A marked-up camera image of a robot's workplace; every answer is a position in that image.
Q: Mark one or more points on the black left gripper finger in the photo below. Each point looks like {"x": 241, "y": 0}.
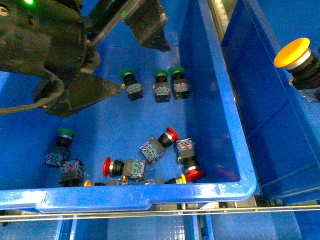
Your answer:
{"x": 147, "y": 19}
{"x": 84, "y": 91}

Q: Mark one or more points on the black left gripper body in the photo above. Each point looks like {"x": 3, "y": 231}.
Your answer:
{"x": 43, "y": 38}

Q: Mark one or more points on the yellow mushroom push button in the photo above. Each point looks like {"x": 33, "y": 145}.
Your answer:
{"x": 301, "y": 62}

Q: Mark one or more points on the green button centre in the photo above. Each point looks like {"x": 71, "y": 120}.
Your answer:
{"x": 133, "y": 88}

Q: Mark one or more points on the green button near left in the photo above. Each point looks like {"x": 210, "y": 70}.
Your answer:
{"x": 60, "y": 152}

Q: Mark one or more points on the green button right pair left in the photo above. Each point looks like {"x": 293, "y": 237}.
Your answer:
{"x": 161, "y": 87}

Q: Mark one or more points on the green button pair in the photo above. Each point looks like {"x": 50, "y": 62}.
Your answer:
{"x": 161, "y": 87}
{"x": 180, "y": 84}

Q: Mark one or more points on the loose contact block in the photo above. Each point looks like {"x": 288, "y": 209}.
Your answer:
{"x": 72, "y": 173}

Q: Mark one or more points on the red button at edge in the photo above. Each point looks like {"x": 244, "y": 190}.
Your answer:
{"x": 154, "y": 149}

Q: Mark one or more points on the red button lying front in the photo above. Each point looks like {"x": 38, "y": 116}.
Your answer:
{"x": 133, "y": 169}

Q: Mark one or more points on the blue button source bin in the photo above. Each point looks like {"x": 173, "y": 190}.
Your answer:
{"x": 118, "y": 127}

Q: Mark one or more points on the contact block right front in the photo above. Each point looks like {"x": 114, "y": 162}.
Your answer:
{"x": 187, "y": 156}

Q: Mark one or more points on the yellow button front edge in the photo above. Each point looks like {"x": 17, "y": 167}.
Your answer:
{"x": 162, "y": 181}

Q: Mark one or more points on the blue target bin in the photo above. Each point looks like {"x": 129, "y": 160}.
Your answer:
{"x": 282, "y": 127}

